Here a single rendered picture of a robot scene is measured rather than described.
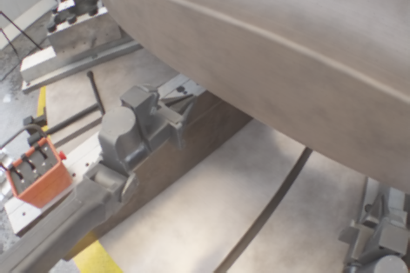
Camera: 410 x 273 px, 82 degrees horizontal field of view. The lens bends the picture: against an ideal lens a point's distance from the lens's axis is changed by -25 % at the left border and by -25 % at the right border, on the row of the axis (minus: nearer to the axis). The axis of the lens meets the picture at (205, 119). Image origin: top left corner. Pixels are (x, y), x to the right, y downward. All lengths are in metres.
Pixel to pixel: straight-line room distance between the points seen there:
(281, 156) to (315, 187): 0.22
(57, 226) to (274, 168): 1.04
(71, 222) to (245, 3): 0.52
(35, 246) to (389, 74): 0.62
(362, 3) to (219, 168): 0.96
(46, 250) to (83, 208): 0.10
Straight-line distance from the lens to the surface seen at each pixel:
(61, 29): 1.80
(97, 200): 0.46
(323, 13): 0.59
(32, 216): 1.01
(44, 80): 2.05
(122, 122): 0.47
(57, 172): 0.89
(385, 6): 0.59
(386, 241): 0.39
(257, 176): 1.28
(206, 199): 1.24
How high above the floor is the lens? 1.44
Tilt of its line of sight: 51 degrees down
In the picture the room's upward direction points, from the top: 8 degrees counter-clockwise
